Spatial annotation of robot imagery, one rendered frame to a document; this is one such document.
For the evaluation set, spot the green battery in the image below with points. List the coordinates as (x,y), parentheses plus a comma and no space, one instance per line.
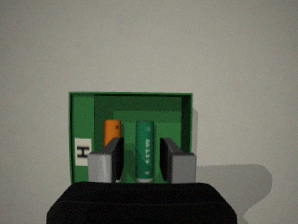
(144,153)

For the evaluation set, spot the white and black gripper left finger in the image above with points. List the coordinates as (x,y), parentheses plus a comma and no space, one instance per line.
(101,165)

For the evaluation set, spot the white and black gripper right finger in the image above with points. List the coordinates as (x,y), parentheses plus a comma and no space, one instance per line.
(175,165)

